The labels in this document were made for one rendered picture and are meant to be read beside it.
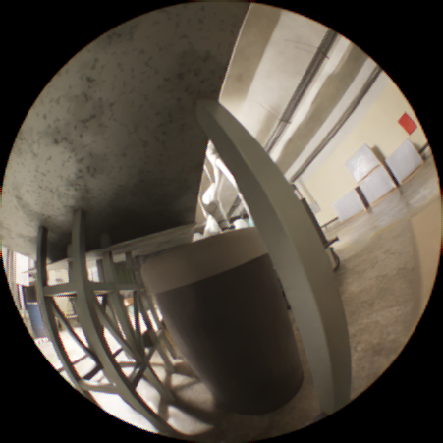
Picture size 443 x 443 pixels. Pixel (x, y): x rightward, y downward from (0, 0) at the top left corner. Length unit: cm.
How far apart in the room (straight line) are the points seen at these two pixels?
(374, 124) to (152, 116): 845
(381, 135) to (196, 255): 835
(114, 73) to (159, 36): 9
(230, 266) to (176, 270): 10
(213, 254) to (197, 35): 40
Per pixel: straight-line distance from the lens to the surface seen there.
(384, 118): 856
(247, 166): 15
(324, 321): 15
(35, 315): 345
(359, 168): 666
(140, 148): 36
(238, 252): 29
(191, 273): 27
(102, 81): 31
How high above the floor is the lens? 52
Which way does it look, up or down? 19 degrees up
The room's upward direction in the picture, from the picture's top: 23 degrees counter-clockwise
